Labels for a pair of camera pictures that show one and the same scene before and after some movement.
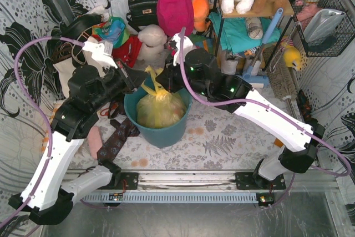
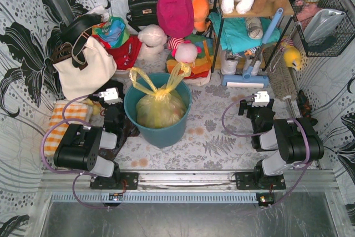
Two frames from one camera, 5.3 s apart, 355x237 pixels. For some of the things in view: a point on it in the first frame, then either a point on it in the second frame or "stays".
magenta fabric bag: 175,11 stays
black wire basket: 326,20 stays
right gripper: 168,76 → 243,103
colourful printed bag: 113,29 stays
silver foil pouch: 321,24 stays
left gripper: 128,76 → 96,96
